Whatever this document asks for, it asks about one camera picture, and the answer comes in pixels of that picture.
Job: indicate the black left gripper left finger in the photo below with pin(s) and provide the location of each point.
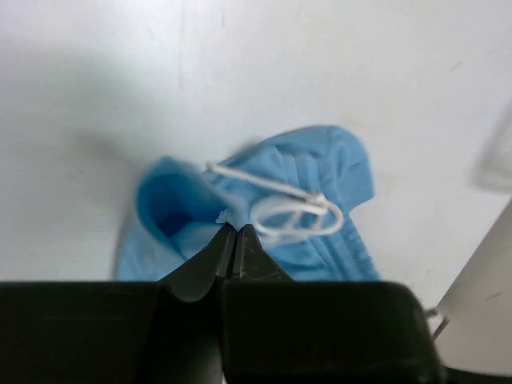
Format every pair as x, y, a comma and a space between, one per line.
117, 332

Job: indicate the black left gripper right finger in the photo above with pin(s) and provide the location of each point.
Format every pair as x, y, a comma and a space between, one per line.
276, 330

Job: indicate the light blue shorts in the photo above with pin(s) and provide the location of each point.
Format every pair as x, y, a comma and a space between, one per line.
296, 189

